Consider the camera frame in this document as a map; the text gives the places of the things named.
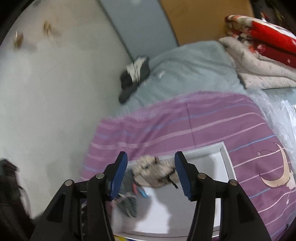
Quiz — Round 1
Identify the dark clothes bundle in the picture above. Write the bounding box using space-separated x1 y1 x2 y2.
118 56 150 104

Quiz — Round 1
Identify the grey blanket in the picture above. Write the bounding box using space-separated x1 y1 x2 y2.
113 40 247 117

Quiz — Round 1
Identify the beige plaid cloth bag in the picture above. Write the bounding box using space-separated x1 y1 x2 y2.
132 155 180 189

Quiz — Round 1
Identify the green plaid cloth doll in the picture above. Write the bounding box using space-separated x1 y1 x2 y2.
114 169 149 218

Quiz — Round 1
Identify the cream folded quilt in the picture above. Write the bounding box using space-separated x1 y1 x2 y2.
219 37 295 90

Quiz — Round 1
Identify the red folded quilt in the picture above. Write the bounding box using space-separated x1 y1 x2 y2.
225 15 295 68

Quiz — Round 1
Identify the white cardboard box tray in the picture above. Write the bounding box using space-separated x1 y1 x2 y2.
111 142 236 240

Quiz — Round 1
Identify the purple striped bed sheet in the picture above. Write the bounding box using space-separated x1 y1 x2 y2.
81 91 295 240

